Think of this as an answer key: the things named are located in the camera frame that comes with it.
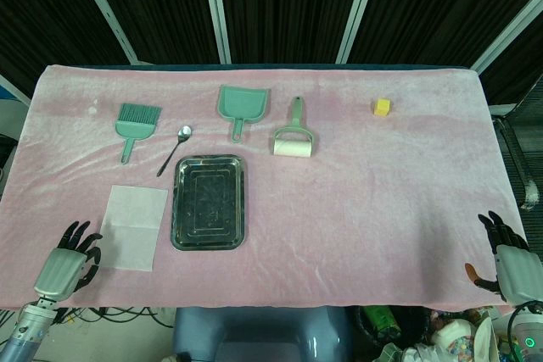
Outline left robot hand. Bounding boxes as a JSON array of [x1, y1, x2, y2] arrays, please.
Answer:
[[32, 220, 104, 299]]

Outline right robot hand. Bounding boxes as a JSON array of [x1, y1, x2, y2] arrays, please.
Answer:
[[464, 210, 543, 306]]

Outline white paper sheet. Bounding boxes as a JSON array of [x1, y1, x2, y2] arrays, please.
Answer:
[[99, 185, 169, 272]]

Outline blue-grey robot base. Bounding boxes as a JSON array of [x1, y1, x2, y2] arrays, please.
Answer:
[[171, 305, 353, 362]]

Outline metal tray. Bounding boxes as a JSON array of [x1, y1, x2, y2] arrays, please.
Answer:
[[170, 153, 248, 252]]

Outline green bottle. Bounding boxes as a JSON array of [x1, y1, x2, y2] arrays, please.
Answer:
[[360, 305, 402, 337]]

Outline green hand brush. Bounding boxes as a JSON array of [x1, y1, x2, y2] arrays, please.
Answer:
[[114, 103, 163, 164]]

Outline metal spoon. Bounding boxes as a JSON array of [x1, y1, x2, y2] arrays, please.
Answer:
[[156, 125, 193, 177]]

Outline pink table cloth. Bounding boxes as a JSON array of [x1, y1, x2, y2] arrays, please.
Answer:
[[0, 64, 536, 310]]

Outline green dustpan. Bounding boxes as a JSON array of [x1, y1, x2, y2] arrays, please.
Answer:
[[217, 85, 272, 143]]

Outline green lint roller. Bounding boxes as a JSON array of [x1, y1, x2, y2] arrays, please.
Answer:
[[271, 96, 317, 158]]

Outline black floor cables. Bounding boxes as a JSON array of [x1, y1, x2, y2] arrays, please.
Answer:
[[53, 305, 175, 329]]

